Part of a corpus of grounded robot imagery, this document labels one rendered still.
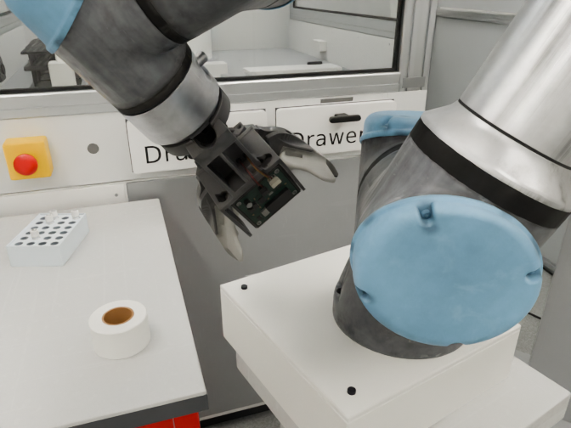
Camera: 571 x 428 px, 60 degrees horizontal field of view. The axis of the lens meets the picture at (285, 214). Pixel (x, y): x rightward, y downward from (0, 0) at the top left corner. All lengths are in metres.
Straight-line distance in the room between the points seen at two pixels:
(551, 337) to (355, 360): 1.09
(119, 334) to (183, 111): 0.33
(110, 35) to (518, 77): 0.25
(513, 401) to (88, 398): 0.47
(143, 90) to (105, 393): 0.37
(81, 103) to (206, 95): 0.67
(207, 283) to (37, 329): 0.57
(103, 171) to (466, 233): 0.88
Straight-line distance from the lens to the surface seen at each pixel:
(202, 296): 1.25
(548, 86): 0.32
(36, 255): 0.88
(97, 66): 0.37
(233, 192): 0.43
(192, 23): 0.34
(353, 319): 0.52
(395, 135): 0.44
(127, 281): 0.80
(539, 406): 0.64
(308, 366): 0.50
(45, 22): 0.36
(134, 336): 0.64
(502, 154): 0.31
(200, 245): 1.17
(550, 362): 1.61
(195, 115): 0.39
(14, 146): 1.03
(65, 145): 1.07
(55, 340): 0.72
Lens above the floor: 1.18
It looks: 25 degrees down
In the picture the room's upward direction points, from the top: straight up
